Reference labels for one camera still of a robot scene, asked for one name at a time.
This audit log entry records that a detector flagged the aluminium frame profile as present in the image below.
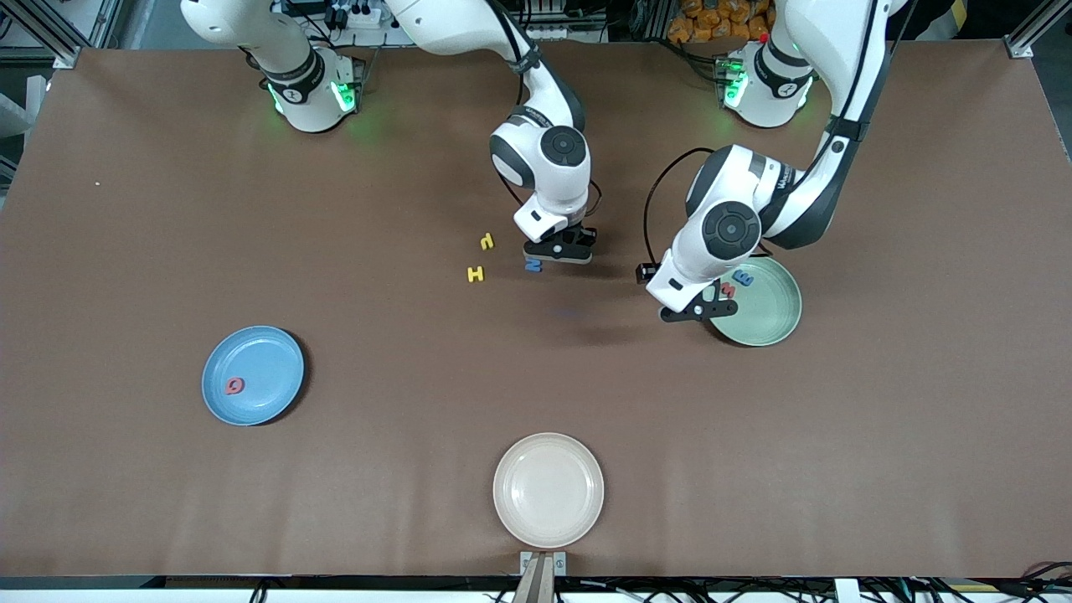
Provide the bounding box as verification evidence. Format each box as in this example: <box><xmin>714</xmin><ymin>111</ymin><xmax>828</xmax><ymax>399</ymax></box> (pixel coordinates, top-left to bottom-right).
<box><xmin>0</xmin><ymin>0</ymin><xmax>122</xmax><ymax>70</ymax></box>
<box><xmin>1005</xmin><ymin>0</ymin><xmax>1072</xmax><ymax>59</ymax></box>

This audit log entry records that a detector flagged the blue plate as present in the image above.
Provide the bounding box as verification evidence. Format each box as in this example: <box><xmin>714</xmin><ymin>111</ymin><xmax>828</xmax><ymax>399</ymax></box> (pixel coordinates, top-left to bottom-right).
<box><xmin>202</xmin><ymin>326</ymin><xmax>306</xmax><ymax>426</ymax></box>

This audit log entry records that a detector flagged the green plate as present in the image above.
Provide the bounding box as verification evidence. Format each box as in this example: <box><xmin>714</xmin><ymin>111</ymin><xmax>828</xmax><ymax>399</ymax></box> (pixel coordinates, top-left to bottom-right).
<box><xmin>708</xmin><ymin>255</ymin><xmax>803</xmax><ymax>348</ymax></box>

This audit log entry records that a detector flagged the bag of orange objects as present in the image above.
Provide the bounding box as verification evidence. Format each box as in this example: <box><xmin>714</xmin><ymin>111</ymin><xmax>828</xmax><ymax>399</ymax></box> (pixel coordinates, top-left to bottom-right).
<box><xmin>667</xmin><ymin>0</ymin><xmax>776</xmax><ymax>44</ymax></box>

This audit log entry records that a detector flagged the beige plate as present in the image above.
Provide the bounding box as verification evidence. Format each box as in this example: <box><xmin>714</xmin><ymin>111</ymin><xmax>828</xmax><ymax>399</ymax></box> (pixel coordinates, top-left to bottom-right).
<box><xmin>492</xmin><ymin>432</ymin><xmax>605</xmax><ymax>549</ymax></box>

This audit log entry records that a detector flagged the white power strip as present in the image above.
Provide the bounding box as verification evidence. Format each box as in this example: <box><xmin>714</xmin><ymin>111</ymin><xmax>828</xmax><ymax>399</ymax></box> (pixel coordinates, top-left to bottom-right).
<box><xmin>331</xmin><ymin>3</ymin><xmax>383</xmax><ymax>31</ymax></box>

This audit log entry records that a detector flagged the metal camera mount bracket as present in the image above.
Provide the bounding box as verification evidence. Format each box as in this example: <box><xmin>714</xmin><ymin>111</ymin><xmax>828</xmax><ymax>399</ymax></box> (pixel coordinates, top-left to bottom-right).
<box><xmin>519</xmin><ymin>551</ymin><xmax>567</xmax><ymax>603</ymax></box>

